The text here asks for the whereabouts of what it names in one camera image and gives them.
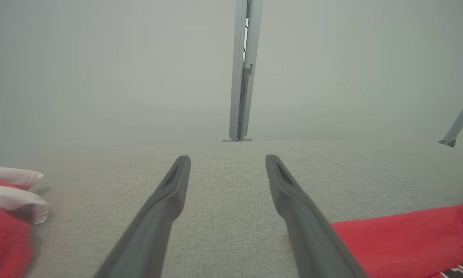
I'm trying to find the red shorts with white hem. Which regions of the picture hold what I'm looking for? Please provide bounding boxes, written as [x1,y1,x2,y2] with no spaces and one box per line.
[0,166,49,278]

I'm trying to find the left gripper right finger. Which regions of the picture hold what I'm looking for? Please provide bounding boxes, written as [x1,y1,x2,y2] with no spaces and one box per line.
[265,154,369,278]

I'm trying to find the grey metal post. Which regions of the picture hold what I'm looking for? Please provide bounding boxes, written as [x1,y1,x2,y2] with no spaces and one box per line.
[222,0,263,142]

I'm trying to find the red and white jersey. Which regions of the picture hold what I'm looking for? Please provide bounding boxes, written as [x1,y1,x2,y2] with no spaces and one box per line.
[330,197,463,278]

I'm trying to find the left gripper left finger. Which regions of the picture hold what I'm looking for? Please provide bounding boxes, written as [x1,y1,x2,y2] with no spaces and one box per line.
[94,155,191,278]

